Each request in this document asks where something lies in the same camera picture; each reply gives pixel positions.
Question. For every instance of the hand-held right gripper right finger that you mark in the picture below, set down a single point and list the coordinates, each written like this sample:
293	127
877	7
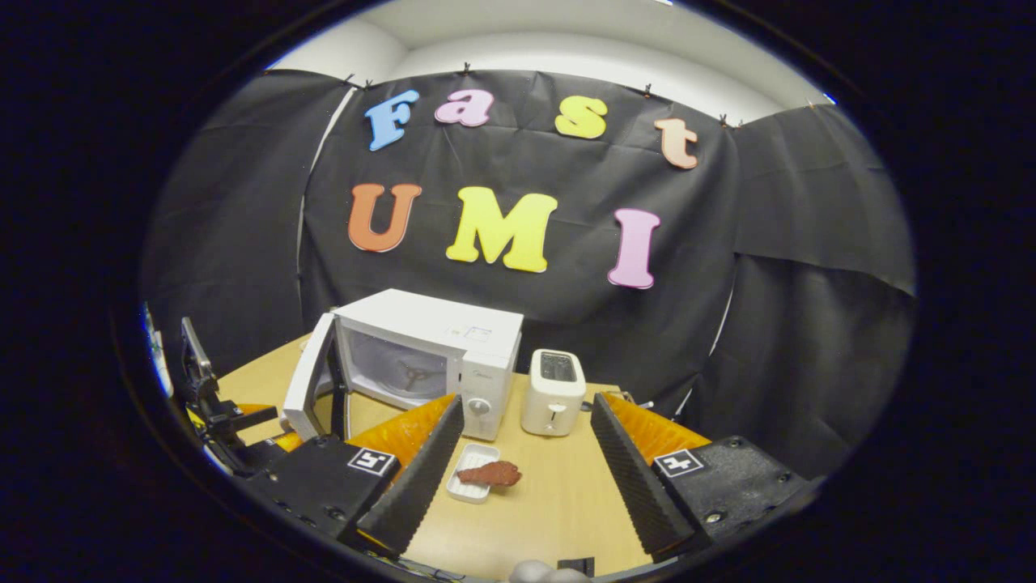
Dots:
635	482

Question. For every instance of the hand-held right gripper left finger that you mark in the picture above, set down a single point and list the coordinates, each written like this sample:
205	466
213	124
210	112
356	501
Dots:
421	478

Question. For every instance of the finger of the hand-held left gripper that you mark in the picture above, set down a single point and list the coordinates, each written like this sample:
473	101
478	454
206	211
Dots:
259	421

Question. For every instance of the red meat piece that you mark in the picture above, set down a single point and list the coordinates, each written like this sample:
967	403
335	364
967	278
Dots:
490	474

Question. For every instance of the white microwave oven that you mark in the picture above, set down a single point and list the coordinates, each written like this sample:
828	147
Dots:
437	320

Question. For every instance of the white rectangular dish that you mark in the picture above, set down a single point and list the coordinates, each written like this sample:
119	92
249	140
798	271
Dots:
469	490

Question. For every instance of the white toaster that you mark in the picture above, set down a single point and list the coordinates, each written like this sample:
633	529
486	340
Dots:
552	397

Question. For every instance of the black backdrop cloth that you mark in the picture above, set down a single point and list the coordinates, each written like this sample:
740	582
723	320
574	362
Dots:
809	324

